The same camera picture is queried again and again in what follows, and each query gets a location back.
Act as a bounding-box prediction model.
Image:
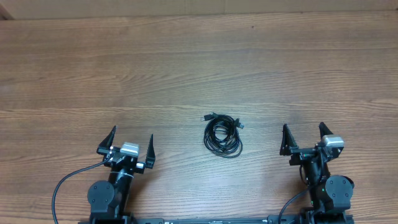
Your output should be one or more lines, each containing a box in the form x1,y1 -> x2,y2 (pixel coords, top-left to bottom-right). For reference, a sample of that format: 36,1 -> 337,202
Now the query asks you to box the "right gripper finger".
318,122 -> 333,139
280,124 -> 298,156

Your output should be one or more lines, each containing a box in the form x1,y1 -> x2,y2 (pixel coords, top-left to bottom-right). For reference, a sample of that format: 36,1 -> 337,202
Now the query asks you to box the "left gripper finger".
146,134 -> 155,161
98,126 -> 117,149

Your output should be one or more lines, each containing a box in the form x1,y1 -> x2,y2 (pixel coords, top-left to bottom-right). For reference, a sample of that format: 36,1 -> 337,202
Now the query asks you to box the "long black USB cable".
201,112 -> 245,159

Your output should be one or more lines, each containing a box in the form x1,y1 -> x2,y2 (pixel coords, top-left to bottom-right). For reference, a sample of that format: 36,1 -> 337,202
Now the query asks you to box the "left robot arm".
87,127 -> 155,224

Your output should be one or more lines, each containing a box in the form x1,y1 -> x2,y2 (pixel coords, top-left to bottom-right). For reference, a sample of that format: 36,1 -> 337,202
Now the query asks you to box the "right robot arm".
277,122 -> 354,223

